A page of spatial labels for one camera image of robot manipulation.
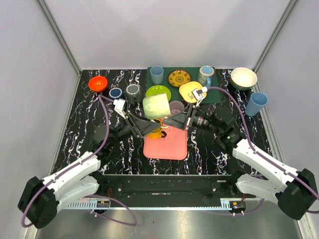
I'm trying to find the light blue cup on mat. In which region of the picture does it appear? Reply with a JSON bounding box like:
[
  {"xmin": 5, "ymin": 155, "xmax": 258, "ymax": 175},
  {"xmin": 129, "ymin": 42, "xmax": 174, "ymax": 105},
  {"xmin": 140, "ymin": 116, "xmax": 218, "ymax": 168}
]
[{"xmin": 150, "ymin": 66, "xmax": 164, "ymax": 85}]

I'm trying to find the purple translucent cup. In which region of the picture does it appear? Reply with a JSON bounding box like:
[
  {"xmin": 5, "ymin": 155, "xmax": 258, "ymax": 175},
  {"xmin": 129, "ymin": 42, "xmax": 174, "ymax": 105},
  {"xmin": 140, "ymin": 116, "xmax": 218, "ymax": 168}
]
[{"xmin": 169, "ymin": 101, "xmax": 184, "ymax": 115}]

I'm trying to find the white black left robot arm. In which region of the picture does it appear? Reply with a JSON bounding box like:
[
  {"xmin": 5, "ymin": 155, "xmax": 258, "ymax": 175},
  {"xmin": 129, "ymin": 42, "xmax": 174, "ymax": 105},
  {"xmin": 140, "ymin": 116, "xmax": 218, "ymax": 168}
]
[{"xmin": 17, "ymin": 113, "xmax": 161, "ymax": 229}]

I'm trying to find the pink plastic tray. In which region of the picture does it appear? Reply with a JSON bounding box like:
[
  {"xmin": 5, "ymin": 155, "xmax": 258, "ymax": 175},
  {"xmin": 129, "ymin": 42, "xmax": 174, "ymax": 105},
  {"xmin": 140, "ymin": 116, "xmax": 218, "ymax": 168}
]
[{"xmin": 143, "ymin": 124, "xmax": 188, "ymax": 160}]

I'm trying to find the yellow glass mug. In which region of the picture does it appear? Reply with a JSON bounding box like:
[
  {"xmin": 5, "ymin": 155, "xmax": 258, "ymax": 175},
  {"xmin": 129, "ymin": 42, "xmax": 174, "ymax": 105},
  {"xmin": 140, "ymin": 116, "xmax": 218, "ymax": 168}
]
[{"xmin": 148, "ymin": 119, "xmax": 167, "ymax": 139}]

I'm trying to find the light blue patterned mug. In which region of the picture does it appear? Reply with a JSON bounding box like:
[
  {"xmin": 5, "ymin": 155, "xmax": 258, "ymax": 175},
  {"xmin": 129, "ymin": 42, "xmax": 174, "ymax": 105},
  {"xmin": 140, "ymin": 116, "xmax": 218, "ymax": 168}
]
[{"xmin": 197, "ymin": 66, "xmax": 215, "ymax": 87}]

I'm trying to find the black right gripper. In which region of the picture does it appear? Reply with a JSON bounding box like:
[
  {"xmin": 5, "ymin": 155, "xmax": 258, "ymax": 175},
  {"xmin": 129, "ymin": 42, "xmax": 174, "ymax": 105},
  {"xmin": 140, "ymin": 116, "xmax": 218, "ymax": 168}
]
[{"xmin": 163, "ymin": 103, "xmax": 222, "ymax": 134}]

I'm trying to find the yellow black patterned saucer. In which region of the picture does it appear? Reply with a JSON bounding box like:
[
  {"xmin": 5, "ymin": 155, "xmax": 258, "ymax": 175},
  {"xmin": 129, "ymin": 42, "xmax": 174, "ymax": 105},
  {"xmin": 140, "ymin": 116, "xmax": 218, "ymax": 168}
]
[{"xmin": 168, "ymin": 69, "xmax": 191, "ymax": 88}]

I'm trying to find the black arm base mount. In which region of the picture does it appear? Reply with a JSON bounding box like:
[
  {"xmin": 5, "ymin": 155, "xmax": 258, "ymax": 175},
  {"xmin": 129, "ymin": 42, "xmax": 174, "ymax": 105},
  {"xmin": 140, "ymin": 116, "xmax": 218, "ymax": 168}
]
[{"xmin": 98, "ymin": 175, "xmax": 244, "ymax": 198}]

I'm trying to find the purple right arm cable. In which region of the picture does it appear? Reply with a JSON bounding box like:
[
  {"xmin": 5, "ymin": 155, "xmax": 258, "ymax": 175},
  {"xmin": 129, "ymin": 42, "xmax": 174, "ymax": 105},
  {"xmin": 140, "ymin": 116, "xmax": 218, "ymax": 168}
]
[{"xmin": 205, "ymin": 86, "xmax": 319, "ymax": 216}]

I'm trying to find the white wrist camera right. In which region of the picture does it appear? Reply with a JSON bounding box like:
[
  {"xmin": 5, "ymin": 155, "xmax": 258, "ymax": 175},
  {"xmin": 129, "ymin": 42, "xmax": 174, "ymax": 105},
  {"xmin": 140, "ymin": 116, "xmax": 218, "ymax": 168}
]
[{"xmin": 192, "ymin": 87, "xmax": 207, "ymax": 107}]

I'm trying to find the light green ceramic mug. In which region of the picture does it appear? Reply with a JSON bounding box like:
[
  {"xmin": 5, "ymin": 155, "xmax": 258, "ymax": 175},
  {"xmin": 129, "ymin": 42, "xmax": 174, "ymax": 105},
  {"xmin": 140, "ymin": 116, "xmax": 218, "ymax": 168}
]
[{"xmin": 143, "ymin": 94, "xmax": 171, "ymax": 120}]

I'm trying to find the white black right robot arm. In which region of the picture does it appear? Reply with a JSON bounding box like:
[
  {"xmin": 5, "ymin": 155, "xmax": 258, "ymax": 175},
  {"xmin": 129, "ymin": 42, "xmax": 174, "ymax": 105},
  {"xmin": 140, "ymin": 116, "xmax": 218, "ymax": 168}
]
[{"xmin": 163, "ymin": 105, "xmax": 319, "ymax": 220}]

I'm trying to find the grey ceramic mug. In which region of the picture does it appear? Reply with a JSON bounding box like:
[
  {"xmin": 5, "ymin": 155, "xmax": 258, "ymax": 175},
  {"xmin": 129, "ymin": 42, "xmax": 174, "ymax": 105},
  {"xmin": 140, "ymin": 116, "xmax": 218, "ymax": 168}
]
[{"xmin": 126, "ymin": 84, "xmax": 143, "ymax": 105}]

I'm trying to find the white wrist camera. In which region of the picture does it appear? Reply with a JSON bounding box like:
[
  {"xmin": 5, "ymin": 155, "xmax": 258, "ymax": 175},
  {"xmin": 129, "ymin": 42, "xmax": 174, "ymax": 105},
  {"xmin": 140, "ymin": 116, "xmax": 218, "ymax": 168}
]
[
  {"xmin": 192, "ymin": 87, "xmax": 207, "ymax": 107},
  {"xmin": 113, "ymin": 99, "xmax": 127, "ymax": 118}
]

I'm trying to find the yellow square plate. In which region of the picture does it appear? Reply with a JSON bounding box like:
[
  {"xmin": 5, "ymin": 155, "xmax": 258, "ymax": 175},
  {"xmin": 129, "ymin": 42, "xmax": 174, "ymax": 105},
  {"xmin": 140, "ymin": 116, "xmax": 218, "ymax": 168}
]
[{"xmin": 179, "ymin": 81, "xmax": 203, "ymax": 103}]

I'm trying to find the white floral ceramic bowl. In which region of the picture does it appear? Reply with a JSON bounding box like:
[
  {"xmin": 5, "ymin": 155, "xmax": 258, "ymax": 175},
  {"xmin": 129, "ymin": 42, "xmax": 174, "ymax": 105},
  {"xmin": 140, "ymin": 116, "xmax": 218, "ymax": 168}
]
[{"xmin": 230, "ymin": 67, "xmax": 258, "ymax": 91}]

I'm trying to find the dark blue ceramic mug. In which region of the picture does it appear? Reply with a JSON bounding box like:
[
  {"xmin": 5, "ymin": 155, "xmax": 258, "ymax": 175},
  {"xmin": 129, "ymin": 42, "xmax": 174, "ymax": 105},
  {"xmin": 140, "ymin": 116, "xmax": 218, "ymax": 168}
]
[{"xmin": 109, "ymin": 88, "xmax": 125, "ymax": 100}]

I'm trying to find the light blue plastic cup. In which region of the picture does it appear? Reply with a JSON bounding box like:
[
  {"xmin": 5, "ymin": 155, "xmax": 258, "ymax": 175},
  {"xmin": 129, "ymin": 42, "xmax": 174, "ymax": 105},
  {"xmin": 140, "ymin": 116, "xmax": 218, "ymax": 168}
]
[{"xmin": 245, "ymin": 92, "xmax": 268, "ymax": 117}]

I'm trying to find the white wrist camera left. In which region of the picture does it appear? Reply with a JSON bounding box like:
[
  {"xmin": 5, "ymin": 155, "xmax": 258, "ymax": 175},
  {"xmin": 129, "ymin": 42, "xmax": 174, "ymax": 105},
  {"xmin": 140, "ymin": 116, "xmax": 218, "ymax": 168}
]
[{"xmin": 113, "ymin": 99, "xmax": 127, "ymax": 118}]

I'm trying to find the lime green plate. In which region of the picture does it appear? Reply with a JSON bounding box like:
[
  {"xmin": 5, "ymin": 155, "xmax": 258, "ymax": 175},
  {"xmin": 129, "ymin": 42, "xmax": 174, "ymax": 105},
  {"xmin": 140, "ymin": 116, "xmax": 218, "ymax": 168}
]
[{"xmin": 145, "ymin": 85, "xmax": 171, "ymax": 101}]

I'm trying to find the orange plastic bowl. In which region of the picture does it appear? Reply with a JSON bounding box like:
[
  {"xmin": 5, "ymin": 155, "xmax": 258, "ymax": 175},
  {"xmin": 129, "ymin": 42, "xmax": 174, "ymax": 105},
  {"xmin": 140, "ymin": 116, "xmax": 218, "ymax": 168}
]
[{"xmin": 88, "ymin": 76, "xmax": 108, "ymax": 93}]

